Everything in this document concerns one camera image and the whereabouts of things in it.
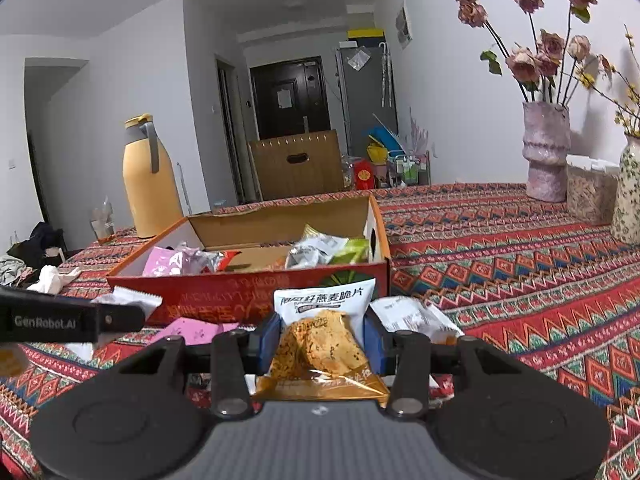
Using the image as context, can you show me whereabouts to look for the oat crisp snack packet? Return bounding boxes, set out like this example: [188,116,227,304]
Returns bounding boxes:
[254,278,388,406]

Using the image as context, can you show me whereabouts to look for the white snack packet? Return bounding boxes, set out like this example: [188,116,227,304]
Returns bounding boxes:
[285,234,348,269]
[370,296,464,344]

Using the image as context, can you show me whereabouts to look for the green snack bar packet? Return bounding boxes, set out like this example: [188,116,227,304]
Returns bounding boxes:
[300,224,370,266]

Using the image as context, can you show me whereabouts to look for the white snack packet on table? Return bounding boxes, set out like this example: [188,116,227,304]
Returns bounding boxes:
[370,296,464,344]

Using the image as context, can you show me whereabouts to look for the white crumpled cloth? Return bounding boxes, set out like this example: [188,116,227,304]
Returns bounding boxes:
[27,266,81,295]

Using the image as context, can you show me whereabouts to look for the pink snack packet on table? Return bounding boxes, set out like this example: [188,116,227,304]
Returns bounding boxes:
[149,318,239,346]

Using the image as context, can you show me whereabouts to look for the orange cardboard snack box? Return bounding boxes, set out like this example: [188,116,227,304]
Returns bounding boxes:
[106,192,392,327]

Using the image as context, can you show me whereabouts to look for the pink snack packet in box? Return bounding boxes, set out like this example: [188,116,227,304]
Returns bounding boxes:
[142,246,202,278]

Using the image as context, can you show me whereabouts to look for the drinking glass with straw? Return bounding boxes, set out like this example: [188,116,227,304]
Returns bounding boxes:
[90,197,115,244]

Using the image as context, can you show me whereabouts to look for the patterned red tablecloth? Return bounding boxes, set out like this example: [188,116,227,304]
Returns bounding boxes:
[0,181,640,480]

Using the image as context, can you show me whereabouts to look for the red gift box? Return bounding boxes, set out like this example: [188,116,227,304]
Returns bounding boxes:
[352,158,376,191]

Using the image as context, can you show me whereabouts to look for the yellow thermos jug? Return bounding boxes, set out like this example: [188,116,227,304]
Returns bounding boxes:
[122,114,183,238]

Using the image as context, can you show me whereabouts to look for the wooden chair back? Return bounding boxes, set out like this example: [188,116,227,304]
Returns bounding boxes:
[248,130,345,200]

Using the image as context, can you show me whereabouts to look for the dark entrance door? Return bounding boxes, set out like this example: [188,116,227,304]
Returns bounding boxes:
[250,56,332,140]

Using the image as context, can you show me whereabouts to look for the grey refrigerator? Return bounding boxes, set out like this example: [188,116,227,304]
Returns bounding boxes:
[335,38,398,157]

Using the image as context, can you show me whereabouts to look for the pink ceramic vase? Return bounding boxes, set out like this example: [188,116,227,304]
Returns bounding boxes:
[522,102,570,203]

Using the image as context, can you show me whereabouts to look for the clear container with lid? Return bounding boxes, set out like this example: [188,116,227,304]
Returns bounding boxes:
[566,155,620,226]

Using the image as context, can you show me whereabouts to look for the floral patterned vase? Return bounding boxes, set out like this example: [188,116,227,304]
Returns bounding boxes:
[611,136,640,245]

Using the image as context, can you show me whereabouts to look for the yellow box on refrigerator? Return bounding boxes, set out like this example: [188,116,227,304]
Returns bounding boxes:
[347,28,385,40]

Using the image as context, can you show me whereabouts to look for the dried pink roses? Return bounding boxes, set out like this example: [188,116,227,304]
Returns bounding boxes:
[454,0,615,107]

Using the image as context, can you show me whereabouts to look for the wall electrical panel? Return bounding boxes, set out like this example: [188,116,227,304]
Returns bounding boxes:
[395,2,412,49]

